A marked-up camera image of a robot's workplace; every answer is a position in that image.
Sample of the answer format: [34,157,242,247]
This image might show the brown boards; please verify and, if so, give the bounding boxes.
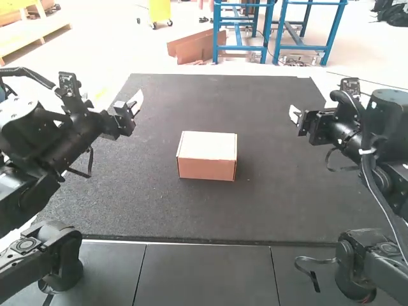
[166,27,228,66]

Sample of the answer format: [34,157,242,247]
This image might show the yellow wheeled cart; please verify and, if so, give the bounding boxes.
[136,0,174,31]

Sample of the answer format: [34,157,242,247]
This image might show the cardboard box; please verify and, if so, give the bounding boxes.
[175,130,238,182]

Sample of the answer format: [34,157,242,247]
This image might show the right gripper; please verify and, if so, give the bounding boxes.
[288,104,339,147]

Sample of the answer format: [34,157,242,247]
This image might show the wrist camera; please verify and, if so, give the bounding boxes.
[339,77,362,97]
[58,72,81,97]

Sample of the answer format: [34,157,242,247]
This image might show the black bags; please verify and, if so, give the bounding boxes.
[369,0,408,28]

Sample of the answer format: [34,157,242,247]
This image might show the person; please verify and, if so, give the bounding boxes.
[198,0,215,25]

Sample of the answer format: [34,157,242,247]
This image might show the blue frame workbench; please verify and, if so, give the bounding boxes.
[212,0,275,65]
[272,0,347,67]

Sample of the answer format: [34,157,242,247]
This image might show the dark base panel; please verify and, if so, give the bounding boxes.
[0,240,148,306]
[132,243,282,306]
[270,245,408,306]

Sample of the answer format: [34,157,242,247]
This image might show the wooden pallet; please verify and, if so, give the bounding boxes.
[0,0,73,67]

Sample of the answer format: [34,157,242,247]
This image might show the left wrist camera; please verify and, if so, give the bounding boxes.
[58,72,81,97]

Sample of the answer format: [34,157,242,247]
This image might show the black cable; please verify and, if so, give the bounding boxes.
[324,147,361,173]
[294,254,339,293]
[62,145,95,179]

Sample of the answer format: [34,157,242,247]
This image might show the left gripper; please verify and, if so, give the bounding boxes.
[99,89,144,141]

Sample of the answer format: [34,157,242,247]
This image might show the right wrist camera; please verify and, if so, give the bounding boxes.
[339,77,362,97]

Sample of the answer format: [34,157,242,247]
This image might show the black mat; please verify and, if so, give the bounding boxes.
[31,73,398,247]

